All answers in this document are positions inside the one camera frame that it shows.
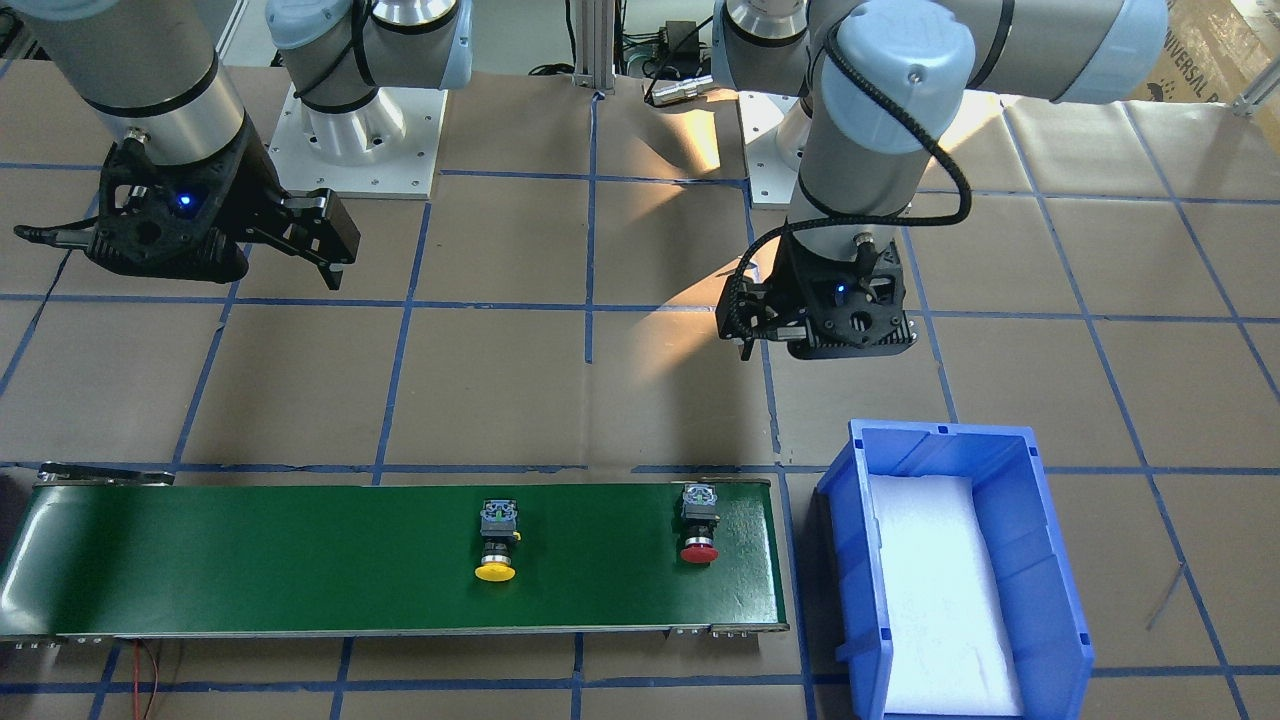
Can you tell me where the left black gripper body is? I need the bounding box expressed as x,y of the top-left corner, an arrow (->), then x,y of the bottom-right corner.
765,234 -> 901,346

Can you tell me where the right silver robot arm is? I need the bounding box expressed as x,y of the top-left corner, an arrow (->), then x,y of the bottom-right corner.
12,1 -> 472,290

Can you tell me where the cardboard box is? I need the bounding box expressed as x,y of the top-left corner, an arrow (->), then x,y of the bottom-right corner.
1130,1 -> 1279,102

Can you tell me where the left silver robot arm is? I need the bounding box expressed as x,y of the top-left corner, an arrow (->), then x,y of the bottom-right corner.
712,1 -> 1169,360

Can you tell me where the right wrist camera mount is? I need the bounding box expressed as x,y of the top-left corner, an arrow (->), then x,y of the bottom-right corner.
12,140 -> 250,281

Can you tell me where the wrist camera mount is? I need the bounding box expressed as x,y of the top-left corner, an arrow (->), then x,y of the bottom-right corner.
716,234 -> 916,360
12,140 -> 250,281

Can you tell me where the blue plastic bin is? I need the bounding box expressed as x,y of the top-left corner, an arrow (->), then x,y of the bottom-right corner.
817,419 -> 1094,719

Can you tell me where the yellow push button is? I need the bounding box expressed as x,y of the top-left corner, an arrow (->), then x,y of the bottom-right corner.
474,498 -> 521,583

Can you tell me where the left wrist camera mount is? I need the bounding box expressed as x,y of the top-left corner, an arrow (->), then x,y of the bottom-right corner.
716,234 -> 916,360

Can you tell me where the white foam in bin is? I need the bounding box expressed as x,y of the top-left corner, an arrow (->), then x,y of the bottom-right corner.
870,475 -> 1024,717

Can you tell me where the green conveyor belt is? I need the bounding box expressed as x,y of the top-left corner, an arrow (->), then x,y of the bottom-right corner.
3,462 -> 788,644

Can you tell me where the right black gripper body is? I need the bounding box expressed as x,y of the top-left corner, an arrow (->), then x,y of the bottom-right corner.
84,117 -> 284,281

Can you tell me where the red push button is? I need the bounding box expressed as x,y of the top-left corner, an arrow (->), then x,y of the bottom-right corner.
678,483 -> 721,565

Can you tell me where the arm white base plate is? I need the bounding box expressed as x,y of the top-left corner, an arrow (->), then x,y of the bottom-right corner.
739,88 -> 911,213
268,87 -> 451,200

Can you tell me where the aluminium frame post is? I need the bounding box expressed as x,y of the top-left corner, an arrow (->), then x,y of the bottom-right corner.
564,1 -> 621,96

